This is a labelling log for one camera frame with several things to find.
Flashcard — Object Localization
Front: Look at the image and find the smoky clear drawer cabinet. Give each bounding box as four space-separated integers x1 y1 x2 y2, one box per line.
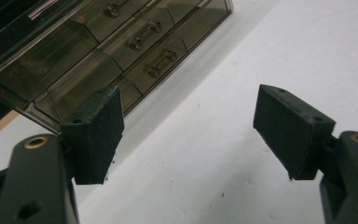
0 0 234 135

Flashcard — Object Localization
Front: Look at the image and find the wooden table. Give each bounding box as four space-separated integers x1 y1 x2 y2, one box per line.
0 109 21 145

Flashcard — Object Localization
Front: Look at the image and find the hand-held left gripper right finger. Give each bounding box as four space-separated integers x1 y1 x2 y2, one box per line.
253 83 337 181

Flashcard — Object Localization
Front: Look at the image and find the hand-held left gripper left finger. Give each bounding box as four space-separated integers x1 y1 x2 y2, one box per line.
60 85 125 186

